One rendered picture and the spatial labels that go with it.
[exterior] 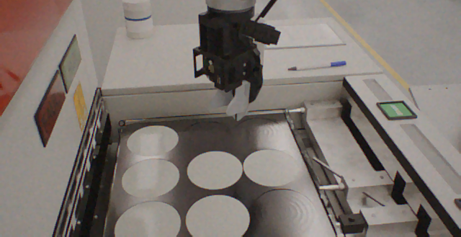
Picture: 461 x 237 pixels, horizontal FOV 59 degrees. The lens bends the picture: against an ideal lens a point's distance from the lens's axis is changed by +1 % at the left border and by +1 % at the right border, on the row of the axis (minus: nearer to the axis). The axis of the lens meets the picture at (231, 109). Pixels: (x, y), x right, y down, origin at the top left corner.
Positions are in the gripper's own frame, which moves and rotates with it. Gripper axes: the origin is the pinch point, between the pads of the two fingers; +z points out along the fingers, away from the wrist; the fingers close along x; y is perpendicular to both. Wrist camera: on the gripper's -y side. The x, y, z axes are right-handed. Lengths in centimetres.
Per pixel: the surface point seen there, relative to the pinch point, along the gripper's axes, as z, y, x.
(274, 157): 9.4, -3.3, 5.9
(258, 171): 9.3, 1.7, 6.1
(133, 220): 9.1, 23.7, -1.4
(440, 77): 102, -241, -21
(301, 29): 2.9, -44.6, -16.6
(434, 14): 103, -367, -70
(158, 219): 9.1, 21.0, 1.5
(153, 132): 9.2, 7.2, -17.2
